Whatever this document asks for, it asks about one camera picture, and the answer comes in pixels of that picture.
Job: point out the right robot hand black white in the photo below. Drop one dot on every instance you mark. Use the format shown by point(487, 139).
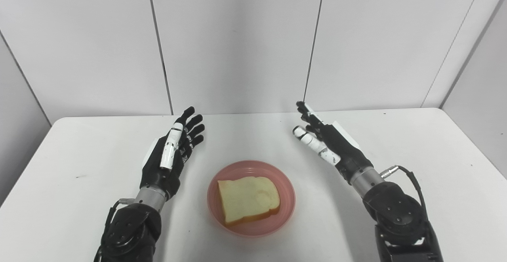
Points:
point(328, 143)

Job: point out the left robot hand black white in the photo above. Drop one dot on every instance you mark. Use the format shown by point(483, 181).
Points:
point(170, 155)

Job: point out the slice of white bread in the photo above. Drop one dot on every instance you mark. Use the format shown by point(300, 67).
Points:
point(247, 199)

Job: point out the pink round plate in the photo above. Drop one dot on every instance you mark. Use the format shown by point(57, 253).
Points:
point(251, 198)

